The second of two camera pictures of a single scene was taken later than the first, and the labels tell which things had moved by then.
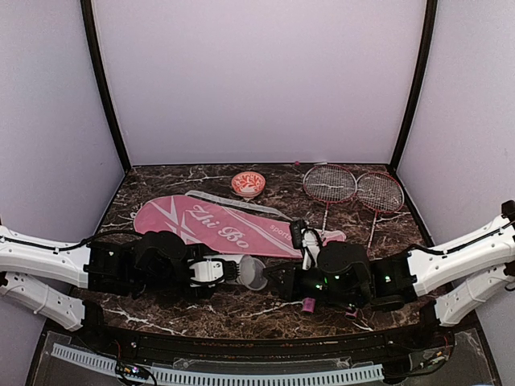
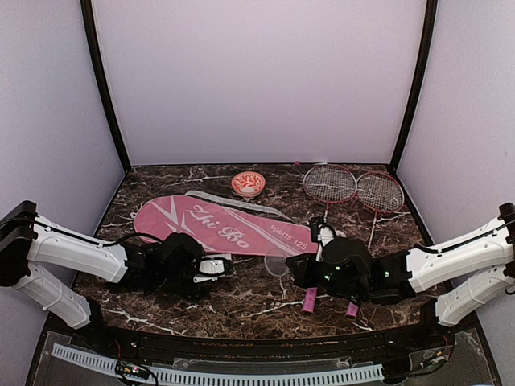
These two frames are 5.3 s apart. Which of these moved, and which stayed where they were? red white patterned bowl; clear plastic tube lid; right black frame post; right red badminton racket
Moved: clear plastic tube lid
Stayed: red white patterned bowl; right red badminton racket; right black frame post
